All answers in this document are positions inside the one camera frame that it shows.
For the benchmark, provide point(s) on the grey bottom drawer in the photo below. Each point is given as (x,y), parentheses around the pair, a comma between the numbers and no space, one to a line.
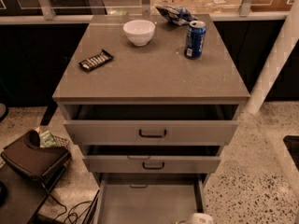
(149,198)

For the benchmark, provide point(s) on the grey middle drawer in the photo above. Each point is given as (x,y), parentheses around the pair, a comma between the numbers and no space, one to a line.
(152,159)

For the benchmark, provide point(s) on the white bowl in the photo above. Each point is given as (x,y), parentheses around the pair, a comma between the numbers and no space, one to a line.
(139,32)

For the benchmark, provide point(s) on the grey top drawer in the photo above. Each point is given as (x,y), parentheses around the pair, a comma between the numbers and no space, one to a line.
(174,125)

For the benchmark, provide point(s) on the wire basket with green packet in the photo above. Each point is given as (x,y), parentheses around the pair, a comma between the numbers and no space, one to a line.
(47,139)

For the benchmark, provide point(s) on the grey drawer cabinet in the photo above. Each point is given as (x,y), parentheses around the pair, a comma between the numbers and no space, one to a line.
(155,74)

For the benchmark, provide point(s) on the white diagonal post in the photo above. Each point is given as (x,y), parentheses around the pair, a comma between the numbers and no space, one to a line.
(279,53)

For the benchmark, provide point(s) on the blue white chip bag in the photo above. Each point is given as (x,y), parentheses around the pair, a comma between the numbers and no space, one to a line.
(176,15)

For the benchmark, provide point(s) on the black snack bar packet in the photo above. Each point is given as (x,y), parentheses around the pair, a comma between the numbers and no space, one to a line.
(96,61)

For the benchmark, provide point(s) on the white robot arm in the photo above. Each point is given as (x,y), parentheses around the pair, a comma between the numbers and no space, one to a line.
(199,218)

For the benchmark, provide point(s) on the blue soda can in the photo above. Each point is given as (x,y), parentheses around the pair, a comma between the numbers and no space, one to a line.
(195,39)

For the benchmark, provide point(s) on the black folded device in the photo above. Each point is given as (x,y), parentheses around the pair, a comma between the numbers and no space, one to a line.
(26,157)

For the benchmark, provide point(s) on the grey drawer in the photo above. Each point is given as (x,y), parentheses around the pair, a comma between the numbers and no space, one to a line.
(149,198)
(152,159)
(174,125)

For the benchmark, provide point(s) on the black side table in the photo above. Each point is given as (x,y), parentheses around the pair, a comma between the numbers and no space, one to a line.
(24,198)

